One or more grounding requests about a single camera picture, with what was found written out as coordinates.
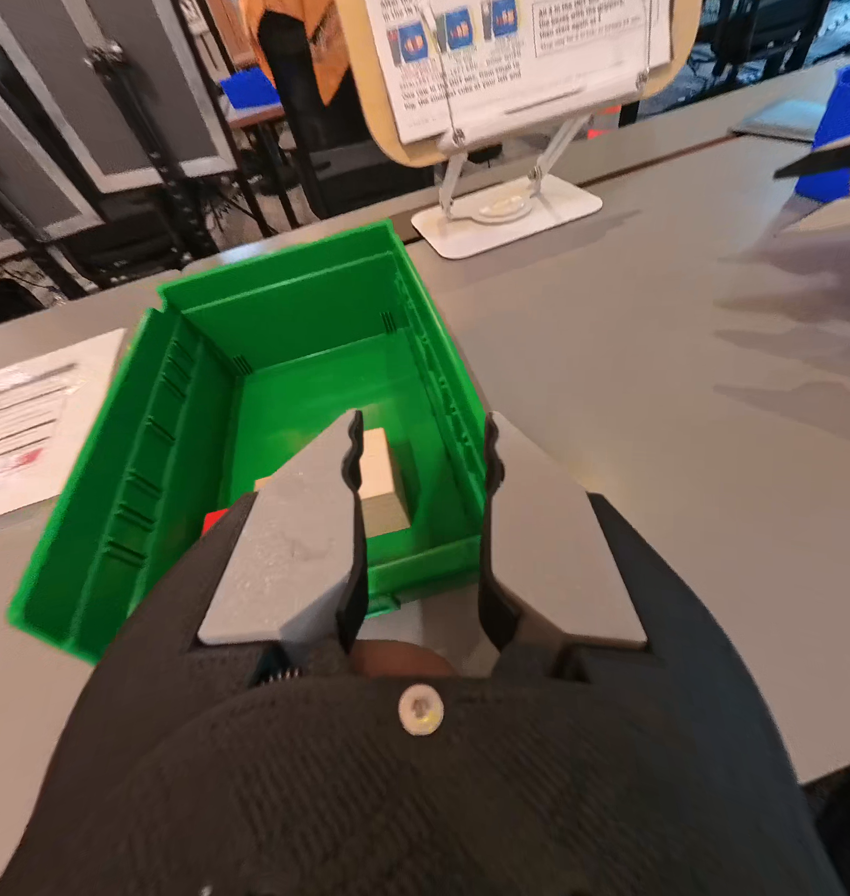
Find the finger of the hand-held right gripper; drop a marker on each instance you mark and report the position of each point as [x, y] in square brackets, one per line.
[838, 157]
[831, 213]

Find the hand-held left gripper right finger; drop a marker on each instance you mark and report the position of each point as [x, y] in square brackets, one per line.
[565, 560]

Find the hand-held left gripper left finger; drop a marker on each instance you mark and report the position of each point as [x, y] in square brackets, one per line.
[285, 553]

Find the blue plastic bin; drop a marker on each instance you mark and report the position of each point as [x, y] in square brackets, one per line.
[838, 105]

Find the medium natural wooden cube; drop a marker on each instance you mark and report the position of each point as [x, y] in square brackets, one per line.
[265, 484]

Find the red wooden cube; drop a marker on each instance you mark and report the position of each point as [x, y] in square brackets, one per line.
[215, 521]

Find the large natural wooden cube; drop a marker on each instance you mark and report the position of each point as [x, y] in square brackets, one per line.
[383, 490]

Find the green plastic bin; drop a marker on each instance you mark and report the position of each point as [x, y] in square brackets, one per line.
[292, 364]

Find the grey desk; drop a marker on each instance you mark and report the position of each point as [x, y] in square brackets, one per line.
[642, 385]

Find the orange traffic cone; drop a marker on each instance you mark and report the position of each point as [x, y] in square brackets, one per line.
[603, 120]

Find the printed paper sheet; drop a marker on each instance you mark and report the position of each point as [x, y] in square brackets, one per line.
[33, 420]

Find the instruction sheet on stand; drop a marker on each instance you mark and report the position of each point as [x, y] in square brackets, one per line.
[509, 217]

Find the black perforated stand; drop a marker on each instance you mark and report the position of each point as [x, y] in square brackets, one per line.
[152, 154]

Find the small wooden table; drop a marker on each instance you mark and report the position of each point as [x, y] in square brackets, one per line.
[257, 115]

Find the small blue bin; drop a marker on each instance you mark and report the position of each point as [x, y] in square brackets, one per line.
[250, 87]

